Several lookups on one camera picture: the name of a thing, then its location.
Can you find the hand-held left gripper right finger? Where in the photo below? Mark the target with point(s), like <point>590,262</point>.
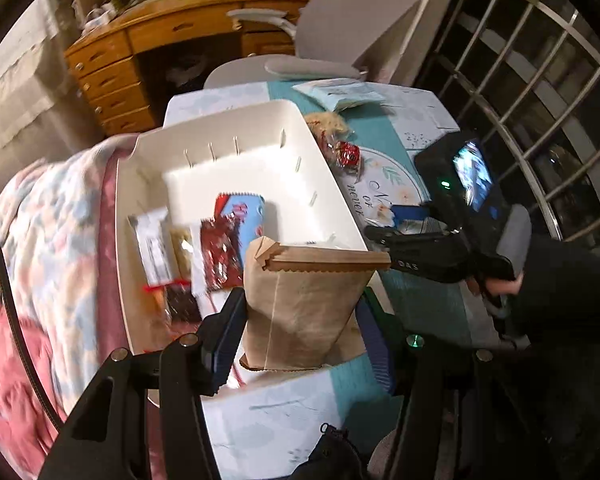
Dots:
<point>375,345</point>

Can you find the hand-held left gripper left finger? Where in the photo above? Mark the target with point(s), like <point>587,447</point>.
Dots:
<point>227,340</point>

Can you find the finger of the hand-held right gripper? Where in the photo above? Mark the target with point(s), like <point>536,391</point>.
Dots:
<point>411,213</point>
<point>405,236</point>

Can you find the brown paper bag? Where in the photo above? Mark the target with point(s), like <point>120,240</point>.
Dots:
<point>300,305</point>

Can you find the red white snack packet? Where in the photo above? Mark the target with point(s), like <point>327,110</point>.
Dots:
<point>165,287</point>

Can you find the dark red snack packet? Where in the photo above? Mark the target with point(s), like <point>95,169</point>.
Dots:
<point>222,255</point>

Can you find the red label clear packet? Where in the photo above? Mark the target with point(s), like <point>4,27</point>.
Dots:
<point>347,155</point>

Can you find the beige cracker packet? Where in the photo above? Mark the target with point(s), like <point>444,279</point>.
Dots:
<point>181,255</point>

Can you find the white printed snack packet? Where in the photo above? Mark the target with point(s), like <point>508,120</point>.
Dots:
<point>152,250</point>

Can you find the clear packet beige snack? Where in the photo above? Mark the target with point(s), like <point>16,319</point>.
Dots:
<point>327,127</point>

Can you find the blue red biscuit packet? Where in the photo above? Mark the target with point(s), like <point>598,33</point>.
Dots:
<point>247,215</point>

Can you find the light blue snack packet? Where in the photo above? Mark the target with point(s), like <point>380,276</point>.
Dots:
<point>340,92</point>

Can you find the white plastic storage box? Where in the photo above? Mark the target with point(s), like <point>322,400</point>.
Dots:
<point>250,160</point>

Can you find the person's right forearm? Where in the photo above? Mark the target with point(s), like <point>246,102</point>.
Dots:
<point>570,285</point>

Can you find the person's right hand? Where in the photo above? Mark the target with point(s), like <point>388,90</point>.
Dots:
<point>500,287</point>

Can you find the metal window grille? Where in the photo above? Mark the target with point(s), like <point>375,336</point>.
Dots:
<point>551,220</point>

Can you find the person's black jacket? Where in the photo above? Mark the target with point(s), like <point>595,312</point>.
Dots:
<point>330,455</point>

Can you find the grey office chair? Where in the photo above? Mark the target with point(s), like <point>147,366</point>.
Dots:
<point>360,10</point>

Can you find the floral fleece blanket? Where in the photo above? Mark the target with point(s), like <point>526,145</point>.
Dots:
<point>45,240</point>

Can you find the pink crumpled cloth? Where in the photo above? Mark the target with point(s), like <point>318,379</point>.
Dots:
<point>10,355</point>

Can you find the trash bin with bag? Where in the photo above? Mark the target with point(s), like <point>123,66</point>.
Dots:
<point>185,70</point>

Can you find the wooden desk with drawers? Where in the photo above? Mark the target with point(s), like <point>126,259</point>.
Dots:
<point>180,25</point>

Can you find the white lace dust cover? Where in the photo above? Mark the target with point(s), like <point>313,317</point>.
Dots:
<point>25,95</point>

